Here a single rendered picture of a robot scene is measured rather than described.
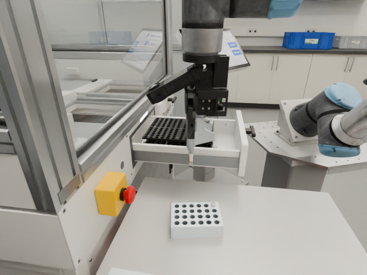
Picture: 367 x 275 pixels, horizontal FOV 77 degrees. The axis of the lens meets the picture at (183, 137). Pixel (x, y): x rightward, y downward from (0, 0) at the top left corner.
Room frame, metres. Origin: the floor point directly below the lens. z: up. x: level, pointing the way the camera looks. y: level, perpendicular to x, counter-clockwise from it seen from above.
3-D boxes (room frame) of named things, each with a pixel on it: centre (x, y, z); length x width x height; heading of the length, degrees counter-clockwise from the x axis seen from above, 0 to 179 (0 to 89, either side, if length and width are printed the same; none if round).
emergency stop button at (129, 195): (0.42, 0.13, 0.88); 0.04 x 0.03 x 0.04; 172
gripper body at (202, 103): (0.47, -0.04, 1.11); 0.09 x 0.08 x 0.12; 92
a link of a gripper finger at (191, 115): (0.44, -0.02, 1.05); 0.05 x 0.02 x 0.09; 2
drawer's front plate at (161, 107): (1.06, 0.08, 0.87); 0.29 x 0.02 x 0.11; 172
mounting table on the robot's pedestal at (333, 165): (0.94, -0.55, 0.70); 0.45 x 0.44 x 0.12; 102
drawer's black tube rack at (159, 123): (0.73, 0.01, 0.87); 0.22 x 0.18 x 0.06; 82
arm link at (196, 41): (0.47, -0.03, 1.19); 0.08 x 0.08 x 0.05
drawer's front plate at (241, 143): (0.70, -0.19, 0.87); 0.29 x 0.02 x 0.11; 172
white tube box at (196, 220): (0.44, -0.03, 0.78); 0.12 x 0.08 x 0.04; 92
